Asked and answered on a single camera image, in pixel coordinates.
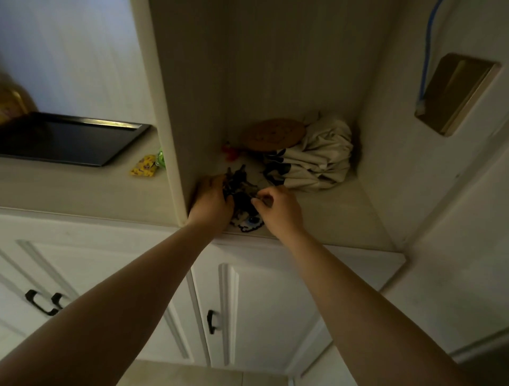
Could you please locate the person's left hand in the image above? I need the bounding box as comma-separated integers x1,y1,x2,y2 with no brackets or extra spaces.
187,174,235,234

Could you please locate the person's right hand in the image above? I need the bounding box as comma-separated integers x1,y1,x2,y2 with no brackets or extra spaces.
251,185,305,242

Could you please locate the bunch of dark keys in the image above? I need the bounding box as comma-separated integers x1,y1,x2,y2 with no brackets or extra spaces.
223,165,263,211

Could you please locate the person's right forearm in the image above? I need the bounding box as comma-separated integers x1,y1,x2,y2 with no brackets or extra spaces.
278,227,474,386

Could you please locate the person's left forearm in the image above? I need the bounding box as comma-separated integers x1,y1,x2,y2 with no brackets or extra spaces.
0,218,220,386

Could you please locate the small red toy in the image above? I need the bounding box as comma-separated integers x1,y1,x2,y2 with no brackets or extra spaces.
221,142,241,163

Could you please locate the yellow snack packet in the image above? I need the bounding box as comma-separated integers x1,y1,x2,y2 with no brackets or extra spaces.
130,154,159,178

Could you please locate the round cork coaster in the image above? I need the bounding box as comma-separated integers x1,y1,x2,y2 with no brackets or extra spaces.
241,118,307,152

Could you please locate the folded cream navy cloth bag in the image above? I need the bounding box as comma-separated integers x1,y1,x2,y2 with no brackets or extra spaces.
262,111,354,192

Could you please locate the white cabinet partition panel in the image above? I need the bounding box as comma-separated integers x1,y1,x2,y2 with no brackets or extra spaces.
130,0,231,227

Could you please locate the white cabinet door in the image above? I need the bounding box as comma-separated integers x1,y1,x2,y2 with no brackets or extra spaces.
0,208,209,367
191,235,406,375

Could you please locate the black rectangular tray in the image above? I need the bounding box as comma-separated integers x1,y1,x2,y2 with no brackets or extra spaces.
0,112,152,168

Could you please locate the yellowish object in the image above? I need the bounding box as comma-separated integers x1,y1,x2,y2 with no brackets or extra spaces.
0,69,38,126

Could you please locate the white blue cartoon keychain charm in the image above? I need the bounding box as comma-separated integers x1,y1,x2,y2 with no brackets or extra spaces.
230,207,265,234

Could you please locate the gold wall panel cover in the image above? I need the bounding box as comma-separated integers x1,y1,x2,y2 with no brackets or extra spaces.
414,52,502,137

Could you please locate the blue cable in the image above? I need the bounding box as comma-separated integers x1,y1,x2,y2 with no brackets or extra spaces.
415,0,444,116

